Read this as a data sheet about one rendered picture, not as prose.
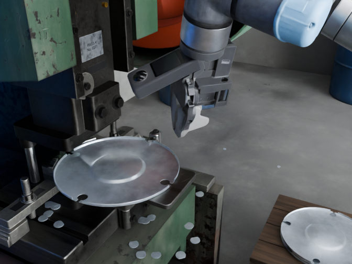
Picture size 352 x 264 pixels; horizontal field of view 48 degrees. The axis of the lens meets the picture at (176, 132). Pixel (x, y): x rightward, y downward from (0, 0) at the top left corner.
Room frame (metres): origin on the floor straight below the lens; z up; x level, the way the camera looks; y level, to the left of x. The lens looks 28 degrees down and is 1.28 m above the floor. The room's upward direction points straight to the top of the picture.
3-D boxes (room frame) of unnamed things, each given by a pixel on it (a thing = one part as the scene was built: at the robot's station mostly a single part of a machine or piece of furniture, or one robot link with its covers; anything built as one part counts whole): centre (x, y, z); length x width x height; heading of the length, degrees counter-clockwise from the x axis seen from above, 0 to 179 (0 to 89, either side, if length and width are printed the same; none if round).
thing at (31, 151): (0.79, 0.34, 0.81); 0.02 x 0.02 x 0.14
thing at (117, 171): (0.77, 0.14, 0.78); 0.29 x 0.29 x 0.01
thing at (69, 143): (0.83, 0.25, 0.86); 0.20 x 0.16 x 0.05; 153
